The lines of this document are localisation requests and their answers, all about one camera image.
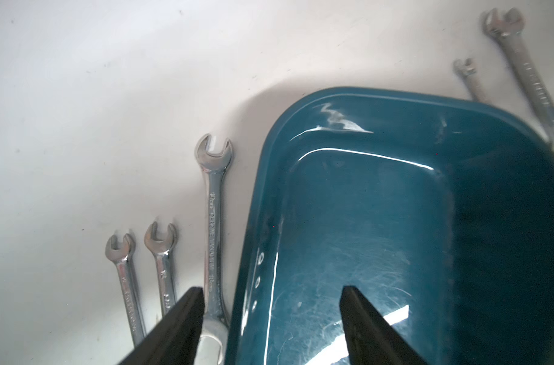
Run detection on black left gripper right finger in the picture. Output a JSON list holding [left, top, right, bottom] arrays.
[[339, 286, 425, 365]]

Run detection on teal plastic storage tray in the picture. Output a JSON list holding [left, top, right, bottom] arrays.
[[226, 88, 554, 364]]

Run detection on small steel wrench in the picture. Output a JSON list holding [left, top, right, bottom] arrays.
[[144, 221, 178, 317]]

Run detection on longest steel wrench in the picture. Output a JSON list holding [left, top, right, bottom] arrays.
[[195, 133, 233, 364]]

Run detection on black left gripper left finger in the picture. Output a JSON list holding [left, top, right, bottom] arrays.
[[121, 287, 205, 365]]

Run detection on slim steel wrench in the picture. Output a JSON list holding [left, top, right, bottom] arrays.
[[453, 58, 490, 104]]

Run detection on smallest steel wrench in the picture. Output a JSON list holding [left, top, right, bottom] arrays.
[[105, 234, 145, 347]]

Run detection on medium steel wrench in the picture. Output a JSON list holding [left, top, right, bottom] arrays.
[[483, 8, 554, 151]]

